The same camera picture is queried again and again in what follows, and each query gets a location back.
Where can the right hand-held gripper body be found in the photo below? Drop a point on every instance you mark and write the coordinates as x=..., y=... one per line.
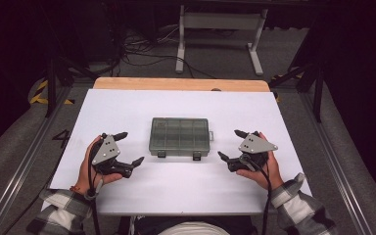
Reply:
x=256, y=146

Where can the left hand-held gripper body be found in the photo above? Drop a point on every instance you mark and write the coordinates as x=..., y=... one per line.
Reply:
x=107, y=151

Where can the grey plastic compartment box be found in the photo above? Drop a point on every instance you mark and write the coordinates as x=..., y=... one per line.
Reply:
x=178, y=137

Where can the person's right hand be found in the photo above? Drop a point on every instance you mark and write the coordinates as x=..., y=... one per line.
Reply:
x=274, y=173

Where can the person's left hand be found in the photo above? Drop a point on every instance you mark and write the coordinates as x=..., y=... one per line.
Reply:
x=83, y=178

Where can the white board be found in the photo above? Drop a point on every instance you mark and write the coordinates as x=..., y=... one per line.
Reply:
x=176, y=104

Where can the black metal stand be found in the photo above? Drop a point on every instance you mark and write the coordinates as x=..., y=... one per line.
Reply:
x=318, y=98

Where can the person's torso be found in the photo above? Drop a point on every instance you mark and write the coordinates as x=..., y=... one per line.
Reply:
x=192, y=230

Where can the black tripod stand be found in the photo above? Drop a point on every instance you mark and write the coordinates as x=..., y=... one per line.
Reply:
x=51, y=84

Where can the yellow black floor tape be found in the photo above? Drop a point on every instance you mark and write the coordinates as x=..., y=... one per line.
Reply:
x=38, y=98

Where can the white metal stand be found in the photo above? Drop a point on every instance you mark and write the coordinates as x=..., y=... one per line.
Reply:
x=220, y=20

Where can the aluminium floor rail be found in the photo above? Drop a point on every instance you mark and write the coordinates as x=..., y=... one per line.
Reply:
x=336, y=163
x=23, y=168

